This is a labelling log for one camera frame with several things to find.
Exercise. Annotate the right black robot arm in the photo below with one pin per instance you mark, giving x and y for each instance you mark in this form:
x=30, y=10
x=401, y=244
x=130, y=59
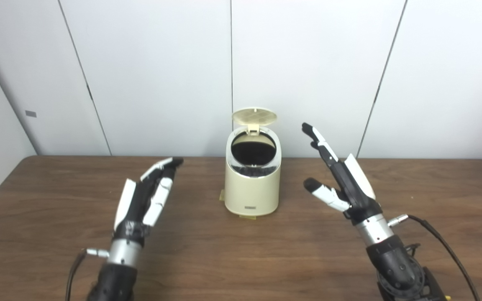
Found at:
x=391, y=259

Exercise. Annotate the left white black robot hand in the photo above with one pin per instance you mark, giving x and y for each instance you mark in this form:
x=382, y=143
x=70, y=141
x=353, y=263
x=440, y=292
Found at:
x=134, y=209

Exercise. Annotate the wide yellow tape strip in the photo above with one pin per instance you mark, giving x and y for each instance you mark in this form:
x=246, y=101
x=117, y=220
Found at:
x=248, y=215

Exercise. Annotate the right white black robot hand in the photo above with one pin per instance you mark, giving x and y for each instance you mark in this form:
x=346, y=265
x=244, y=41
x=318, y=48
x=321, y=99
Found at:
x=356, y=188

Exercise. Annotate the cream-colored desktop bin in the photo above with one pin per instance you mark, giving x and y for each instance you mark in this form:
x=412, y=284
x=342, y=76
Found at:
x=252, y=194

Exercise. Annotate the round cream bin lid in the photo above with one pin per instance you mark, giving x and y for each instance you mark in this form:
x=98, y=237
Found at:
x=254, y=116

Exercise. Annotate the small grey wall label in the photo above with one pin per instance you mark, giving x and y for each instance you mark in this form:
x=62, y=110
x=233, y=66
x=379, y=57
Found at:
x=31, y=113

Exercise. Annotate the small yellow tape piece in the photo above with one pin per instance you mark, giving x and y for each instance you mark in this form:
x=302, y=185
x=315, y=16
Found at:
x=222, y=195

